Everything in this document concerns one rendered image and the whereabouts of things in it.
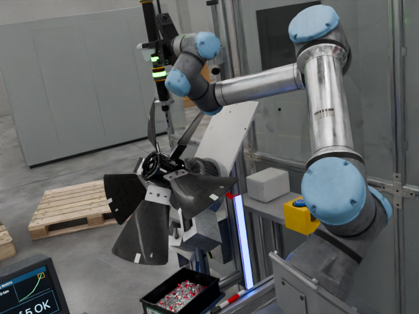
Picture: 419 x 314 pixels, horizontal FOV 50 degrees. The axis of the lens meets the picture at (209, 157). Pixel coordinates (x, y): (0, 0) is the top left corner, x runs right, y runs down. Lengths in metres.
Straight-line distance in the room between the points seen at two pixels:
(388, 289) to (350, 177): 1.31
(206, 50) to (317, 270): 0.66
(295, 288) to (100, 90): 6.31
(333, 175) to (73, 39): 6.35
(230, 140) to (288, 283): 0.95
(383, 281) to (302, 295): 1.16
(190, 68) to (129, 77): 5.97
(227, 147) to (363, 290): 0.91
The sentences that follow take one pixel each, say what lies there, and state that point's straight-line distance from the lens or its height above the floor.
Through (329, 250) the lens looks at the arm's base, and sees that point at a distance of 0.99.
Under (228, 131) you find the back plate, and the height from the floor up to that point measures 1.25.
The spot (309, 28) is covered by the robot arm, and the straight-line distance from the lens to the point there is 1.10.
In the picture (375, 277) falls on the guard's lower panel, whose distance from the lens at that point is 2.15.
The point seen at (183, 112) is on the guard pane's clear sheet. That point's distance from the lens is 2.91.
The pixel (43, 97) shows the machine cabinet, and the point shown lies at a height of 0.99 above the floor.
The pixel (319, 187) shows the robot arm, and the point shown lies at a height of 1.38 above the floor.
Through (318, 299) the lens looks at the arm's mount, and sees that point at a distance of 0.97.
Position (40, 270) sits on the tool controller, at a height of 1.24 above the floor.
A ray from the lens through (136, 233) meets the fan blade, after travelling 1.68.
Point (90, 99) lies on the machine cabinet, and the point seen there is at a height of 0.82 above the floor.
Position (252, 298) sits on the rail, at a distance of 1.51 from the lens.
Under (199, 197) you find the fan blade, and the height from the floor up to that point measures 1.16.
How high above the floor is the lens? 1.71
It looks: 17 degrees down
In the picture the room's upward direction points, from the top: 9 degrees counter-clockwise
